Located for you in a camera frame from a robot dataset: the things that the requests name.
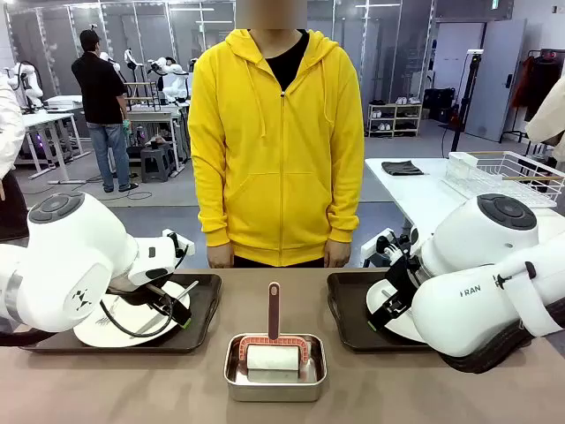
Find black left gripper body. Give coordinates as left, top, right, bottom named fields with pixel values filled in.
left=108, top=282, right=174, bottom=311

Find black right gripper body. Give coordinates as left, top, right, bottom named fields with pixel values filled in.
left=382, top=254, right=433, bottom=311

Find white round plate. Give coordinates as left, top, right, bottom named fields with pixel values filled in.
left=365, top=281, right=426, bottom=344
left=72, top=281, right=192, bottom=349

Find dark brown serving tray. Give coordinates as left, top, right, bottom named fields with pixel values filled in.
left=19, top=272, right=222, bottom=354
left=326, top=271, right=442, bottom=353

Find pink lint roller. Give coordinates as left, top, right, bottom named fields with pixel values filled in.
left=238, top=281, right=313, bottom=383

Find grey cloth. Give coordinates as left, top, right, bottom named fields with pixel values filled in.
left=380, top=160, right=426, bottom=178

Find person's left forearm yellow sleeve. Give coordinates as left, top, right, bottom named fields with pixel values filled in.
left=328, top=167, right=365, bottom=245

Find person's right forearm yellow sleeve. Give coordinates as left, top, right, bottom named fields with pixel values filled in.
left=195, top=167, right=236, bottom=248

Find person's right hand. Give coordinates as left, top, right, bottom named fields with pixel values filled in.
left=207, top=243, right=235, bottom=269

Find person's left hand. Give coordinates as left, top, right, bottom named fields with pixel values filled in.
left=325, top=241, right=352, bottom=269

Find silver table knife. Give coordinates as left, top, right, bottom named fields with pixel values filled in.
left=130, top=280, right=200, bottom=340

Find white side table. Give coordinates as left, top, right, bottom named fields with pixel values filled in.
left=364, top=156, right=565, bottom=266

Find stainless steel rectangular container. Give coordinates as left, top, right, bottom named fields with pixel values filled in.
left=223, top=333, right=328, bottom=403

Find white cutlery holder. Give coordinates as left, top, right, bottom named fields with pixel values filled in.
left=445, top=151, right=504, bottom=187

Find grey plastic step stool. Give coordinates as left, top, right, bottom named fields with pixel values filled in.
left=139, top=145, right=176, bottom=184

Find person in yellow hoodie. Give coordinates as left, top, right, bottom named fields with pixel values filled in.
left=187, top=0, right=366, bottom=269

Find white shoe rack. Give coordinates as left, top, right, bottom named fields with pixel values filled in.
left=366, top=95, right=424, bottom=139

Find computer case with purple light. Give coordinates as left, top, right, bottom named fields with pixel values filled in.
left=26, top=132, right=46, bottom=161

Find black equipment cases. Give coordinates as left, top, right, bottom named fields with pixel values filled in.
left=422, top=87, right=456, bottom=123

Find white background desk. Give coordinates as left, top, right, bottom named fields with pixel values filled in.
left=17, top=112, right=92, bottom=185

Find white flat box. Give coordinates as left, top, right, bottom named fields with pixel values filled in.
left=43, top=95, right=86, bottom=110

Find person in white sleeve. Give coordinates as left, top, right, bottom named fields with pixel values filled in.
left=0, top=72, right=30, bottom=242

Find man in black shirt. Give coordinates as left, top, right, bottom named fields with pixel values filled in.
left=71, top=29, right=140, bottom=193

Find person in beige clothes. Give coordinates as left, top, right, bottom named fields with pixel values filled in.
left=524, top=74, right=565, bottom=156

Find black tripod with white head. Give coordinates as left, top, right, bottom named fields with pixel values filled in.
left=441, top=49, right=485, bottom=159

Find black clothes rack with garments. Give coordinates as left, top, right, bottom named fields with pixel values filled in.
left=511, top=48, right=565, bottom=143

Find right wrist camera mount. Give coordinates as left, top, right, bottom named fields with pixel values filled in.
left=360, top=227, right=418, bottom=267

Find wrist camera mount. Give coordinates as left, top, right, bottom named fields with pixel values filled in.
left=360, top=227, right=418, bottom=267
left=162, top=228, right=196, bottom=269

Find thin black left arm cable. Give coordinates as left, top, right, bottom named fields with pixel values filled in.
left=100, top=286, right=175, bottom=339

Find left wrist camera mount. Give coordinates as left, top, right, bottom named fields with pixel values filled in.
left=162, top=228, right=196, bottom=269

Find black braided right arm hose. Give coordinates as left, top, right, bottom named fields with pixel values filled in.
left=441, top=304, right=565, bottom=375

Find black left arm hose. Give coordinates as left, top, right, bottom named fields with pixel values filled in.
left=0, top=326, right=64, bottom=350

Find white wire dish rack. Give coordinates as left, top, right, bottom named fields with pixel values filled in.
left=443, top=149, right=565, bottom=209

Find white desk with shelf frame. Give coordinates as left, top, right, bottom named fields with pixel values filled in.
left=124, top=80, right=187, bottom=176

